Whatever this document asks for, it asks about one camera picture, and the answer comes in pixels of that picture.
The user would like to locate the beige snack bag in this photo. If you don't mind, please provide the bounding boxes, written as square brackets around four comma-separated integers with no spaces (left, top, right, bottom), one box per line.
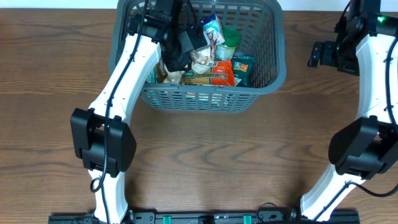
[147,46,215,84]

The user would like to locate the Kleenex tissue multipack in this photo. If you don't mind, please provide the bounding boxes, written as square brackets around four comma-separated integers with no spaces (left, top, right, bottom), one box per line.
[199,14,225,45]

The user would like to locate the grey plastic lattice basket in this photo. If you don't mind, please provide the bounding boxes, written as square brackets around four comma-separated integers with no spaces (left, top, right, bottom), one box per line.
[108,0,287,113]

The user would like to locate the green lid jar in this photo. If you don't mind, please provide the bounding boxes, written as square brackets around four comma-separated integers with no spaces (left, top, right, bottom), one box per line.
[215,27,241,61]

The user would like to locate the red yellow spaghetti packet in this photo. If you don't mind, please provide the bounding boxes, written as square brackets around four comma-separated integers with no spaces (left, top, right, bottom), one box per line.
[180,60,236,86]

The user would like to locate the green white snack bag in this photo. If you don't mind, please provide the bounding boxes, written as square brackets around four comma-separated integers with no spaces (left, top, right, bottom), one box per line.
[231,56,256,87]

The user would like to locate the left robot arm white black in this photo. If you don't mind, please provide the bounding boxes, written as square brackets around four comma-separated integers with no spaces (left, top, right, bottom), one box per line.
[70,1,209,223]

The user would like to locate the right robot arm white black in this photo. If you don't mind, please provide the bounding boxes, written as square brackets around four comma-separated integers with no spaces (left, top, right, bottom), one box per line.
[289,0,397,223]

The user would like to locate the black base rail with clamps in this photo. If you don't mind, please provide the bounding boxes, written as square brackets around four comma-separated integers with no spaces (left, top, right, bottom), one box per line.
[47,205,361,224]

